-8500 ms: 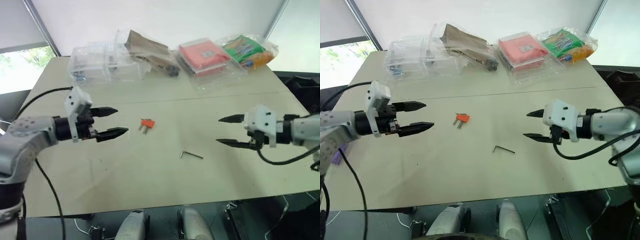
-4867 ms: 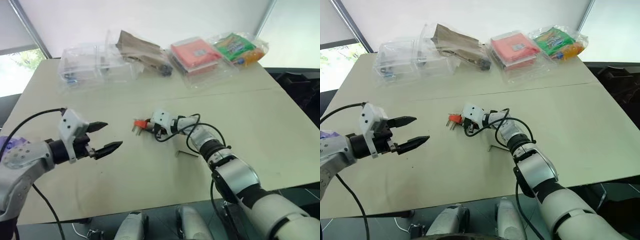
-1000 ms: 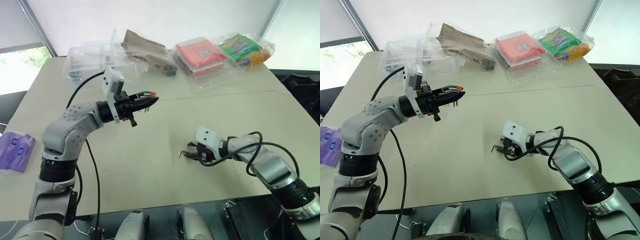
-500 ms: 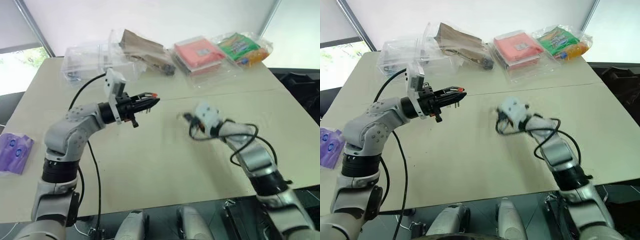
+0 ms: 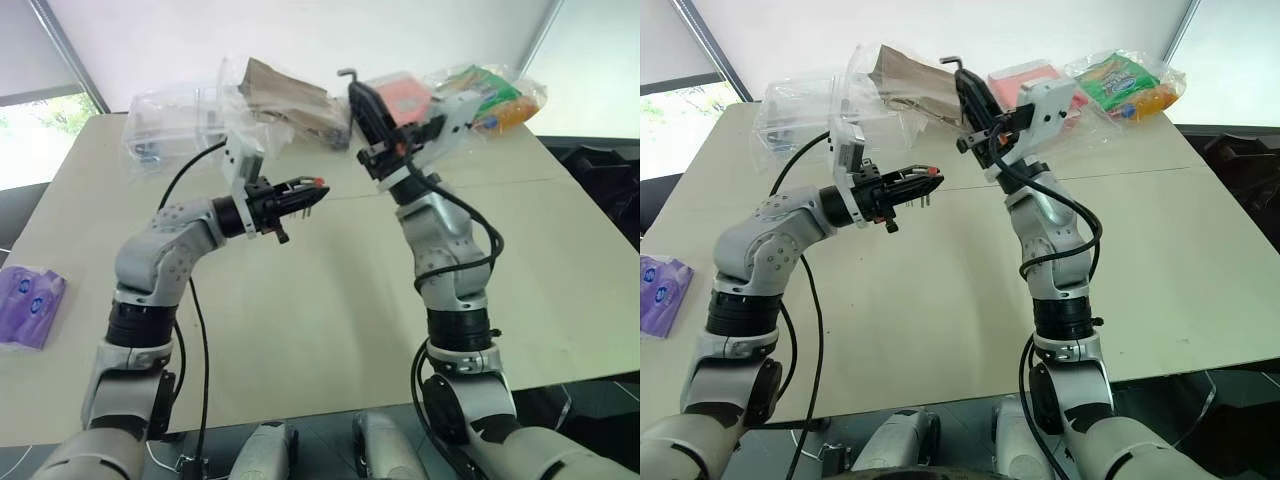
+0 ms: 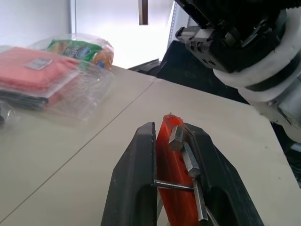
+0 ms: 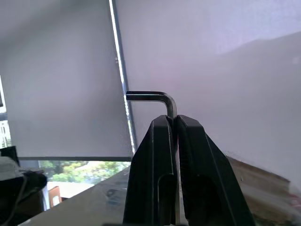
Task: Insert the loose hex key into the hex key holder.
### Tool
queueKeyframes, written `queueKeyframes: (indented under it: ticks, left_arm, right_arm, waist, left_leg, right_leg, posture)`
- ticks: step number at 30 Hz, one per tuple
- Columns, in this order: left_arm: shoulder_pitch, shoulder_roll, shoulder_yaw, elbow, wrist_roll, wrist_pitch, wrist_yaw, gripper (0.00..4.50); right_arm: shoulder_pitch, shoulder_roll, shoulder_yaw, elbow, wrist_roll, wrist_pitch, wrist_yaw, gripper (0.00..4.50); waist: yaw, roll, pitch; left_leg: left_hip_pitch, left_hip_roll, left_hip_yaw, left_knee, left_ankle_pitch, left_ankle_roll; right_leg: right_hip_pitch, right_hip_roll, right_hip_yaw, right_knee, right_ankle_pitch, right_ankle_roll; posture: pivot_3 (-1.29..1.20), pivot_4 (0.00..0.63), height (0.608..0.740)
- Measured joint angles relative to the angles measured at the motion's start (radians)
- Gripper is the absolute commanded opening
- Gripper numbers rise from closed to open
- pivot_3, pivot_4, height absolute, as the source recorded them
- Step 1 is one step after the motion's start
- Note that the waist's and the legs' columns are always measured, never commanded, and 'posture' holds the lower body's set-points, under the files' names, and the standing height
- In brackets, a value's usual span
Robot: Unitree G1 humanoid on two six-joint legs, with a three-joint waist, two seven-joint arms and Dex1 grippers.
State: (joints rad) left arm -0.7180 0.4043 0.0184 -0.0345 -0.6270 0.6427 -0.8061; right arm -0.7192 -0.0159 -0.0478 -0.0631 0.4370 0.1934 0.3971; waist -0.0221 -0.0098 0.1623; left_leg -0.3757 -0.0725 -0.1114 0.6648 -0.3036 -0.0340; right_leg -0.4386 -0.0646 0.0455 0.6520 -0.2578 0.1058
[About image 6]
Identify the medium steel hex key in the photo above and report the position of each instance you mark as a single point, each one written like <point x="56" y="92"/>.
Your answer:
<point x="191" y="162"/>

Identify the green snack packet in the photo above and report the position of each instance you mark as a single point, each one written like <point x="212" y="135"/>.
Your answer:
<point x="75" y="50"/>

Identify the brown vertical bar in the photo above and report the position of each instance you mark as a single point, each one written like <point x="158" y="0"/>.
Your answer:
<point x="143" y="11"/>

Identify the thin bent hex key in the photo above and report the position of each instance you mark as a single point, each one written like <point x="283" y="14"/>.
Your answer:
<point x="193" y="137"/>

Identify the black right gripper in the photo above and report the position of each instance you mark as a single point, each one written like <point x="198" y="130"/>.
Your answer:
<point x="242" y="35"/>

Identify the small steel hex key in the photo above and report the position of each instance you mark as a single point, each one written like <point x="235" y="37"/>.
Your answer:
<point x="200" y="202"/>

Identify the black folded cloth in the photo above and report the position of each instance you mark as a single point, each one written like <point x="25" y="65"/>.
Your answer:
<point x="21" y="100"/>

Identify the clear plastic bag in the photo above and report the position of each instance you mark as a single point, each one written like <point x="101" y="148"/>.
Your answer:
<point x="77" y="94"/>

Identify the thin steel hex key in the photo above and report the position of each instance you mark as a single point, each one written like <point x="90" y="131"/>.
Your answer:
<point x="212" y="217"/>

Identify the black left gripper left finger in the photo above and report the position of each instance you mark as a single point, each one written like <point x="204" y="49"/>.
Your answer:
<point x="131" y="188"/>

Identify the red folded cloth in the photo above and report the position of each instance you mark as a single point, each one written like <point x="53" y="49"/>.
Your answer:
<point x="30" y="70"/>

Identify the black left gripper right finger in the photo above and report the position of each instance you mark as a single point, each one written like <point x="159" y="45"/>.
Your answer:
<point x="225" y="188"/>

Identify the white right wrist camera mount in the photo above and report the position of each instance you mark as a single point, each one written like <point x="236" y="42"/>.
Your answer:
<point x="263" y="70"/>

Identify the perforated metal post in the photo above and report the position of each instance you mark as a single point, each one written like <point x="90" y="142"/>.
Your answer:
<point x="172" y="21"/>

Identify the thin dark hex key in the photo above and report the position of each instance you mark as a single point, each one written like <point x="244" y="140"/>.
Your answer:
<point x="171" y="185"/>

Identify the largest steel hex key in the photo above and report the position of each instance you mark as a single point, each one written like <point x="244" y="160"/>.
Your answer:
<point x="177" y="139"/>

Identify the red hex key holder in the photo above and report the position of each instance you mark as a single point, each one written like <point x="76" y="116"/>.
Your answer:
<point x="169" y="164"/>

